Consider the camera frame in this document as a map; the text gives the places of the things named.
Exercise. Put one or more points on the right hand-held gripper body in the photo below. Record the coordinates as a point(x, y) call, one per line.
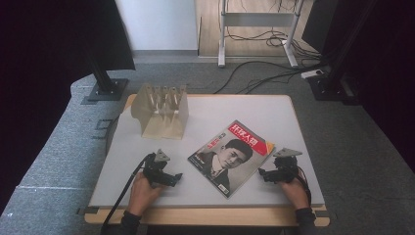
point(286, 169)

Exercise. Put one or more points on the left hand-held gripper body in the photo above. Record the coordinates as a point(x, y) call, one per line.
point(153, 169)

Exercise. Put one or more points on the portrait cover magazine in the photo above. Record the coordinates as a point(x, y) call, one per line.
point(228, 160)

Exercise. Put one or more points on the person's right hand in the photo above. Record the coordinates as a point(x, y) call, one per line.
point(297, 194)

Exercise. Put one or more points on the person's left hand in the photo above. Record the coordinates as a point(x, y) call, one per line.
point(142, 196)

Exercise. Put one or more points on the wooden slotted rack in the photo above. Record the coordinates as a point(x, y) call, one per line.
point(163, 120)

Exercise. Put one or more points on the wooden table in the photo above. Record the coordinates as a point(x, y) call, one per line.
point(212, 215)

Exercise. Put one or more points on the grey table mat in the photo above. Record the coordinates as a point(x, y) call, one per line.
point(228, 111)

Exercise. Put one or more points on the black metal stand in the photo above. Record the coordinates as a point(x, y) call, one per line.
point(329, 88)
point(106, 86)

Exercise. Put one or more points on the white power strip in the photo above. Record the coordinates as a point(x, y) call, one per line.
point(311, 73)

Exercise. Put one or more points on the dark curtain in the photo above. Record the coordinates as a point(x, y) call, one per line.
point(42, 81)
point(388, 81)

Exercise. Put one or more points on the white desk frame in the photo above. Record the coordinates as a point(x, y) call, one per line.
point(257, 19)

